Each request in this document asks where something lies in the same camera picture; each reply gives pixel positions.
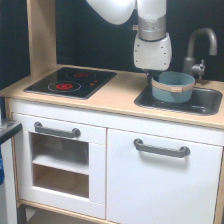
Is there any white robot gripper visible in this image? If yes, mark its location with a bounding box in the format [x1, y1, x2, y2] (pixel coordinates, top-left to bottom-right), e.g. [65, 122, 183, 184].
[133, 34, 172, 84]

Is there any blue object at left edge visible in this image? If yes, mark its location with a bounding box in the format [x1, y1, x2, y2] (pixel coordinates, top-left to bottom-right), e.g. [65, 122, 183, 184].
[0, 147, 5, 185]

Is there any grey toy faucet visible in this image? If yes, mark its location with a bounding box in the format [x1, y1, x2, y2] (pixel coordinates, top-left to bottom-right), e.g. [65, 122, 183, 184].
[183, 28, 217, 80]

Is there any wooden toy kitchen frame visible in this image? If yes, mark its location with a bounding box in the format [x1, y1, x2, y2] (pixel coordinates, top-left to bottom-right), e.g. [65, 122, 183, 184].
[0, 0, 224, 224]

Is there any grey cabinet door handle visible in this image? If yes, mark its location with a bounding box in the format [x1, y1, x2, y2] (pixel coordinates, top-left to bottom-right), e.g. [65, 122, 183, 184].
[133, 139, 190, 158]

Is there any white oven door with window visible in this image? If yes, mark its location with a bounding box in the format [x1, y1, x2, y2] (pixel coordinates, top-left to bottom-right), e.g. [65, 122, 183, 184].
[13, 114, 106, 219]

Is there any dark grey sink basin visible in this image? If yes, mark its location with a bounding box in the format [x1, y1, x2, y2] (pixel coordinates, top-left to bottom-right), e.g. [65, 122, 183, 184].
[134, 86, 223, 115]

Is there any teal pot with wooden rim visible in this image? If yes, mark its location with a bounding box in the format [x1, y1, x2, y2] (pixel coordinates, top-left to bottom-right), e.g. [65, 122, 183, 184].
[151, 71, 195, 103]

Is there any black toy stovetop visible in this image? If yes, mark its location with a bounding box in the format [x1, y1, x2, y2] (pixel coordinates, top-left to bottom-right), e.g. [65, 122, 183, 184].
[25, 67, 116, 99]

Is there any grey table edge at left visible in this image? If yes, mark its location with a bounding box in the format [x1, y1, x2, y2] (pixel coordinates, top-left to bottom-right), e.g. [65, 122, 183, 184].
[0, 119, 22, 145]

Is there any grey oven door handle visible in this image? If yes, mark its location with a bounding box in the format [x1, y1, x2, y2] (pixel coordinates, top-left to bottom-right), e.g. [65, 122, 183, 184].
[34, 122, 81, 138]

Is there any white cabinet door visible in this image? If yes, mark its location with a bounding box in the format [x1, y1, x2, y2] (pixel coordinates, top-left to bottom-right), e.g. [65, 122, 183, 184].
[106, 130, 222, 224]

